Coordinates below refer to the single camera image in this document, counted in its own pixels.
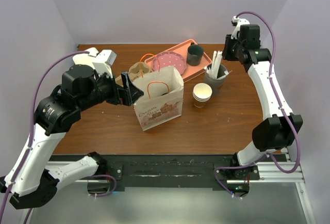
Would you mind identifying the paper bag with orange handles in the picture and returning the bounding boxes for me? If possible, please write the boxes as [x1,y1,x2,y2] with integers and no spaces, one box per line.
[133,66,184,131]

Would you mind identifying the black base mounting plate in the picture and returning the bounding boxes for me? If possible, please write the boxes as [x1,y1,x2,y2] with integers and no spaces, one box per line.
[96,155,260,191]

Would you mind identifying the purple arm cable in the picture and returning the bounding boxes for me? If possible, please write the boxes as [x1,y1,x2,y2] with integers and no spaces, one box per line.
[0,51,118,224]
[213,11,302,199]

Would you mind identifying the dark grey mug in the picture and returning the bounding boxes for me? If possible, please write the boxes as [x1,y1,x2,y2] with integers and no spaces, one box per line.
[187,42,204,66]

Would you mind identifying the grey stirrer holder cup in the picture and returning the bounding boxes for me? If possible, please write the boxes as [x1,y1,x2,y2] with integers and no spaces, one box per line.
[203,65,227,97]

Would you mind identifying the stack of paper cups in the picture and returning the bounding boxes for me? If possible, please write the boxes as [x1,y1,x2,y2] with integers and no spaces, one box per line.
[192,83,212,108]

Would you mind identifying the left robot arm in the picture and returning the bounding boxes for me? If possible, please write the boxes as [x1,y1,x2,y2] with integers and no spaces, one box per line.
[1,65,144,210]

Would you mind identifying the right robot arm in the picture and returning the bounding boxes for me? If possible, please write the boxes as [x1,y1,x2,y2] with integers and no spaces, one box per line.
[223,20,303,179]

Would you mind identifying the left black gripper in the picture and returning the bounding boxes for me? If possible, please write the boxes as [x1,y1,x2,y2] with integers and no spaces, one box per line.
[78,68,144,110]

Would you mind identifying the white wrapped stirrer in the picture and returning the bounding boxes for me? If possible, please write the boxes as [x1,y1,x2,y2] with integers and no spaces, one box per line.
[220,70,232,78]
[216,51,222,72]
[210,51,220,78]
[204,65,218,79]

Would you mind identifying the cardboard cup carrier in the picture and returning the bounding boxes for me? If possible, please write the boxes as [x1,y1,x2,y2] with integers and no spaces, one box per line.
[128,62,151,82]

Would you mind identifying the white takeout box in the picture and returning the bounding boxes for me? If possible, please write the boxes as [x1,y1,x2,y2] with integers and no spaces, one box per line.
[72,47,99,69]

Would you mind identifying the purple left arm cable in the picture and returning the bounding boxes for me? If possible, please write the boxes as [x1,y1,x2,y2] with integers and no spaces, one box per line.
[0,51,118,224]

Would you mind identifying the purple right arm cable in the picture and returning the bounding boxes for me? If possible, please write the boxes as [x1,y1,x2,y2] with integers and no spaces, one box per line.
[213,11,302,199]

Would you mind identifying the pink dotted plate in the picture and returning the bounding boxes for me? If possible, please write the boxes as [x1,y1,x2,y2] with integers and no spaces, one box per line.
[152,52,187,75]

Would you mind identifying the aluminium frame rail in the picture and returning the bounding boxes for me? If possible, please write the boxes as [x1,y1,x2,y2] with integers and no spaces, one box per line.
[251,44,317,224]

